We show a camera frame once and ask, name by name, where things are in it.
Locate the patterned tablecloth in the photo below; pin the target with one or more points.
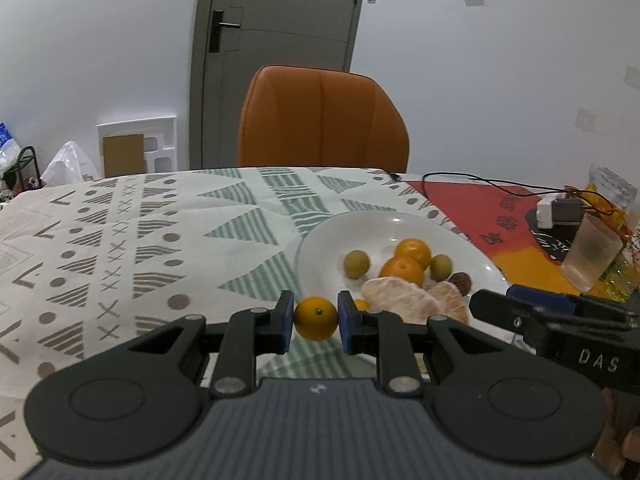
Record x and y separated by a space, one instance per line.
125 240

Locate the blue plastic bag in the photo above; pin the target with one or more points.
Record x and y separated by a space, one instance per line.
6 142

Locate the translucent plastic cup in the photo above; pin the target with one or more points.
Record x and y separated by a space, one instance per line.
592 255

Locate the clear plastic packet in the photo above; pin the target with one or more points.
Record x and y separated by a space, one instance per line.
625 275

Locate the white foam packaging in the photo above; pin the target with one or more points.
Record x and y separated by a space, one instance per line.
162 135

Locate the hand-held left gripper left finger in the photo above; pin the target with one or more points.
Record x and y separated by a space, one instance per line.
286 320

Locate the yellow snack pouch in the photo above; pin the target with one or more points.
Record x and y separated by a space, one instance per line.
607 185

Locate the grey door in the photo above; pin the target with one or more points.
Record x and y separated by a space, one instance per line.
285 10

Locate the black shoe rack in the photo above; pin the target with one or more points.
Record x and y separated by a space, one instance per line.
27 157

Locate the grey power adapter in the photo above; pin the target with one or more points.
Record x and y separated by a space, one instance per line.
569 210

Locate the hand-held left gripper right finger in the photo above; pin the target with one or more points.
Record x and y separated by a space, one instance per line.
347 325

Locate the white plate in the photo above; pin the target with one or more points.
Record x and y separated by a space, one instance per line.
360 230

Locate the clear plastic bag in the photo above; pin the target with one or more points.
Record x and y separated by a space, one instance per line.
70 165

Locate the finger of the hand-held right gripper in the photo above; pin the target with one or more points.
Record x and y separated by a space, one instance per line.
540 297
505 312

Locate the large orange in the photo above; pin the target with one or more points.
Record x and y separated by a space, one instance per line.
402 271

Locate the small brown fruit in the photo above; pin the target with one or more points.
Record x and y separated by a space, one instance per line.
460 283

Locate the medium orange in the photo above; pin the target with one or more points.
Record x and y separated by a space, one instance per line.
412 251

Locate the orange chair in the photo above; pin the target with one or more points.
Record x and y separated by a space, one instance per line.
320 120

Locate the brown cardboard sheet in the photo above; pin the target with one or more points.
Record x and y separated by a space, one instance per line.
124 155

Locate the small green fruit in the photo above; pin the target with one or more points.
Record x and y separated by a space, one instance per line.
356 264
441 267

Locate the small orange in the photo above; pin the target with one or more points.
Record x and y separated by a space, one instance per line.
362 305
315 319

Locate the white power adapter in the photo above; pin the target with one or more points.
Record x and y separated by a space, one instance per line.
544 215

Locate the person's right hand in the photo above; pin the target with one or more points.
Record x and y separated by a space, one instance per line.
622 435

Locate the peeled pomelo segment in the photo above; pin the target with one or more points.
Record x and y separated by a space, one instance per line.
450 305
395 300

